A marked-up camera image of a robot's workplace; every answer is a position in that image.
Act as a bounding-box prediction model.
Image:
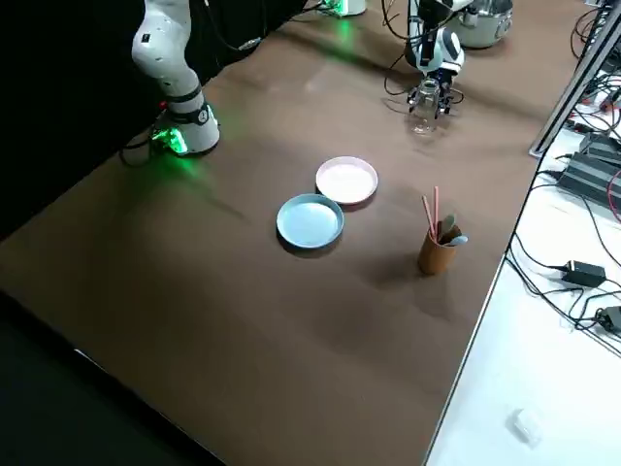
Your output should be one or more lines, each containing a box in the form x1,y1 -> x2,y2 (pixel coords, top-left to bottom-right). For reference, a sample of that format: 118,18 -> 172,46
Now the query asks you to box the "black power adapter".
564,259 -> 608,288
595,305 -> 621,333

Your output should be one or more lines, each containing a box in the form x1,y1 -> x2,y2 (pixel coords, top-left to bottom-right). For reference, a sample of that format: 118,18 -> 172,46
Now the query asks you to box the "brown utensil cup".
417,227 -> 458,277

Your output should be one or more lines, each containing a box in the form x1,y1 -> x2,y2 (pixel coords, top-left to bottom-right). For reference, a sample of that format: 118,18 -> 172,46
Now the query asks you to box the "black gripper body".
422,67 -> 456,90

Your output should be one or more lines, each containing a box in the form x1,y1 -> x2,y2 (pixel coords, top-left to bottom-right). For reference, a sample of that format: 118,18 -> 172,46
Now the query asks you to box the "stainless steel pot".
457,0 -> 515,50

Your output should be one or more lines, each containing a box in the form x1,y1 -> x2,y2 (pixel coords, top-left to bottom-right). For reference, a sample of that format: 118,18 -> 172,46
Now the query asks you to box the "light-blue plate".
276,192 -> 346,251

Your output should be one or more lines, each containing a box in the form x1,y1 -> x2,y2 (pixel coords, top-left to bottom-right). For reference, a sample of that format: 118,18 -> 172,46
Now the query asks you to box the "black power brick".
580,132 -> 621,157
557,150 -> 621,208

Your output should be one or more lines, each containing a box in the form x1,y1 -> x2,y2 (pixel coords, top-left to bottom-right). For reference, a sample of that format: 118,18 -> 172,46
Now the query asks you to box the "grey spoon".
438,213 -> 458,245

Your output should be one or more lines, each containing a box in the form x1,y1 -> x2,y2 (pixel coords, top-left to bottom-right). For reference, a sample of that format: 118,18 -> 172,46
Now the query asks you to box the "small white box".
506,408 -> 542,444

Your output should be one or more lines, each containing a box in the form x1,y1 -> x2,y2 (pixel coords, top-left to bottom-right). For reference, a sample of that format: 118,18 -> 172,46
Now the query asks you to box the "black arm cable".
119,135 -> 164,168
379,0 -> 426,99

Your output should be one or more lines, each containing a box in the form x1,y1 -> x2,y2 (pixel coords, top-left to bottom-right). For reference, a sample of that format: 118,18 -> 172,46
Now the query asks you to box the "aluminium frame post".
528,9 -> 621,157

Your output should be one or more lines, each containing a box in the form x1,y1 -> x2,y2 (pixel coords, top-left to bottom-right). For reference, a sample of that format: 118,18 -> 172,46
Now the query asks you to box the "pink plate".
314,155 -> 380,211

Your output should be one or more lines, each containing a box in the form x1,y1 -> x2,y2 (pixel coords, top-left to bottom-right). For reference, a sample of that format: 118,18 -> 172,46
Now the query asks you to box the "clear glass jar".
410,79 -> 441,137

